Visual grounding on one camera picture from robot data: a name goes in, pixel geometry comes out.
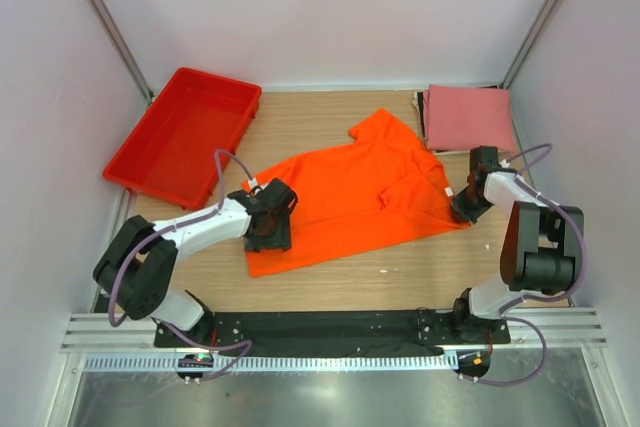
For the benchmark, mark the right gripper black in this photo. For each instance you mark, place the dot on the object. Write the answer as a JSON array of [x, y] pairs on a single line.
[[458, 207]]

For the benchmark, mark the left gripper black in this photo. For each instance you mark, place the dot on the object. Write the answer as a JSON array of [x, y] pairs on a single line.
[[281, 239]]

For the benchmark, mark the orange t shirt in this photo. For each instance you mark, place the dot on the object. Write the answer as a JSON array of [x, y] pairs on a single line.
[[382, 189]]

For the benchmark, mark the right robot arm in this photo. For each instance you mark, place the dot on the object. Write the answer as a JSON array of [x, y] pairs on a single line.
[[543, 254]]

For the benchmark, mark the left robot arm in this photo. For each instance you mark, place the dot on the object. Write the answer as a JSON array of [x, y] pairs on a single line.
[[137, 266]]

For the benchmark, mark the folded pink t shirt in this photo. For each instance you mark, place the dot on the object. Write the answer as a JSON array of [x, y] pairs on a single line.
[[463, 118]]

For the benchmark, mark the red plastic bin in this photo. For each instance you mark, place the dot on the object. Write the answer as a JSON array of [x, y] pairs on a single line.
[[169, 155]]

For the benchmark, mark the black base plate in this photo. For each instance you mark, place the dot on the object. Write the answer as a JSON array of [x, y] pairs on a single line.
[[349, 334]]

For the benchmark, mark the slotted cable duct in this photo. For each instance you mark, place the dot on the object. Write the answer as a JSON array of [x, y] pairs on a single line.
[[182, 362]]

